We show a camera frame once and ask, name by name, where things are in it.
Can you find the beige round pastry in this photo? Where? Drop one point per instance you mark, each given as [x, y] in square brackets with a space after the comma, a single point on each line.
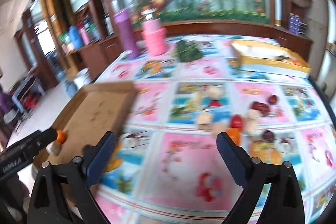
[214, 91]
[204, 119]
[220, 128]
[53, 149]
[252, 119]

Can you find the blue plastic jug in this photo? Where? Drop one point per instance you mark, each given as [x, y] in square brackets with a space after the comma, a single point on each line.
[74, 36]

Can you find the pink knitted sleeve bottle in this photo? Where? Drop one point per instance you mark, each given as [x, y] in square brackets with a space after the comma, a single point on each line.
[155, 40]

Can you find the green leafy fruit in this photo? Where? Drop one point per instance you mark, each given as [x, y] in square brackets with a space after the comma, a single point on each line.
[187, 50]

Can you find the green bag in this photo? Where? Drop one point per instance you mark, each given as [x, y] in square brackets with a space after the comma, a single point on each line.
[64, 40]

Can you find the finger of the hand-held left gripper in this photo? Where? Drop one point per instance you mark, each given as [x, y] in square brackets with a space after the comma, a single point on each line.
[48, 137]

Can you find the red round fruit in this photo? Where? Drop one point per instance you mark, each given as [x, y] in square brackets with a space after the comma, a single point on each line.
[237, 121]

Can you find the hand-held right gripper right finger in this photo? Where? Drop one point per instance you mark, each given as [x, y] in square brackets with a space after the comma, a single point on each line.
[229, 158]

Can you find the purple thermos bottle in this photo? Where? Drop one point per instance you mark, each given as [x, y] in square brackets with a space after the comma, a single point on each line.
[126, 32]

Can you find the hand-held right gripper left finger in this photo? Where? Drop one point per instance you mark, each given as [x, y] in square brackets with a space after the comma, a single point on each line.
[103, 158]

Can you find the purple bottles pack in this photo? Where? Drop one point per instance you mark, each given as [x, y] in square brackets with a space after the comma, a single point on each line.
[296, 24]

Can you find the dark red date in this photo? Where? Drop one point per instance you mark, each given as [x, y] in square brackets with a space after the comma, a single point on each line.
[268, 135]

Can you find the white plastic bucket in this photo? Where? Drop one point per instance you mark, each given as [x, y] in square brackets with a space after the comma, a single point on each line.
[82, 79]

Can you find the brown cardboard box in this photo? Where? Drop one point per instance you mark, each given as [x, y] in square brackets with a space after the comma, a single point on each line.
[99, 111]

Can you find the small pink bottle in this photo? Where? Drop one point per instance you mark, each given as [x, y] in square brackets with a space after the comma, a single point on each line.
[84, 37]

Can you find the yellow snack bag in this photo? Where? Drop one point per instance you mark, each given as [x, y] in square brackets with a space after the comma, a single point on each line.
[270, 64]

